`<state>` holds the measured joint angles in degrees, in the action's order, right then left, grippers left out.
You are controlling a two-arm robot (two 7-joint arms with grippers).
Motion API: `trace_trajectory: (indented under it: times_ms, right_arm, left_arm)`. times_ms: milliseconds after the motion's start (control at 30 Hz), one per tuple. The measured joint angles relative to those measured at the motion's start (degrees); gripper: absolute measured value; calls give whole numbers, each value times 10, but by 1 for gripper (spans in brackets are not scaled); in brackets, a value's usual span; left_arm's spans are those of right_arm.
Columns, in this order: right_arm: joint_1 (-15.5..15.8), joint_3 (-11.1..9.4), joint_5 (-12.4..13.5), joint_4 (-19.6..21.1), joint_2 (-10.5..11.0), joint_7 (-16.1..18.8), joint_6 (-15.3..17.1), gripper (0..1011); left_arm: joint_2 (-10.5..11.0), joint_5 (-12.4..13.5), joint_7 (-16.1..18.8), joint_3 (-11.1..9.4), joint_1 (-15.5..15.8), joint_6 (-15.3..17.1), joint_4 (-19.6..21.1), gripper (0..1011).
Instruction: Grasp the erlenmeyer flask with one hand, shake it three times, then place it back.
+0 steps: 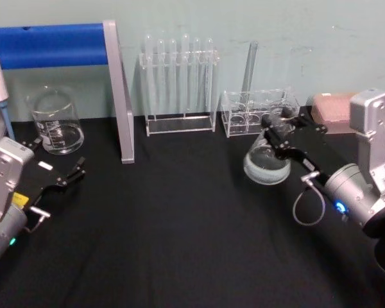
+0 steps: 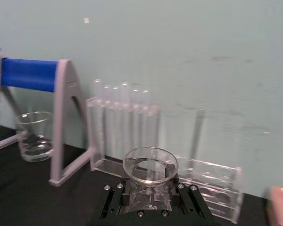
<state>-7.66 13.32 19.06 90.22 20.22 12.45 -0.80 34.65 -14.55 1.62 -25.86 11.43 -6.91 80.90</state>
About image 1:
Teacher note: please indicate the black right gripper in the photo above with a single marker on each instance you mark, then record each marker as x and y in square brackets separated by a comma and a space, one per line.
[321, 154]

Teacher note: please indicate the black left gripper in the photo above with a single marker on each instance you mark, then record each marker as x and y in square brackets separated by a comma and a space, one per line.
[41, 179]

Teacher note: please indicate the clear glass conical flask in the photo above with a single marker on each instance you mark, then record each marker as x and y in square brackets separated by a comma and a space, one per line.
[265, 170]

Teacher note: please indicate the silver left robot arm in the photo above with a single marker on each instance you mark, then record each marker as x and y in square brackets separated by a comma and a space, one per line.
[1, 192]

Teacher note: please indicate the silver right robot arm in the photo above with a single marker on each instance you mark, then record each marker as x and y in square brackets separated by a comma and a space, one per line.
[349, 189]

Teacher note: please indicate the clear glass beaker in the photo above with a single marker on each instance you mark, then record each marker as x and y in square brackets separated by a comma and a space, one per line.
[58, 128]

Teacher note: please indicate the pink pipette tip box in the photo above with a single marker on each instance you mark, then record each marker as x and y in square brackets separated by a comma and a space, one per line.
[330, 109]

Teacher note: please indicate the low clear acrylic rack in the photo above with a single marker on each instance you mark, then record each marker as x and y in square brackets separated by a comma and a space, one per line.
[240, 123]

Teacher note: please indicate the long clear glass tube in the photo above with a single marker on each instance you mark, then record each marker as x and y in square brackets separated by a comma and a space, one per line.
[249, 70]

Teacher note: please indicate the clear glass test tube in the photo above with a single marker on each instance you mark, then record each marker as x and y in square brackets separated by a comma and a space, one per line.
[185, 73]
[160, 77]
[172, 77]
[208, 77]
[197, 77]
[149, 73]

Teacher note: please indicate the tall clear test tube rack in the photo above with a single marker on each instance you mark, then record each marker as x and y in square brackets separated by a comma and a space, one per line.
[179, 125]

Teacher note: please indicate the blue and grey pipette stand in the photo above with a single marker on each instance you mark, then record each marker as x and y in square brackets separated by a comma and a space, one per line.
[51, 45]

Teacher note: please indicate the black table cloth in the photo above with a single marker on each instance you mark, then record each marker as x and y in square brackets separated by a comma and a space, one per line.
[179, 224]

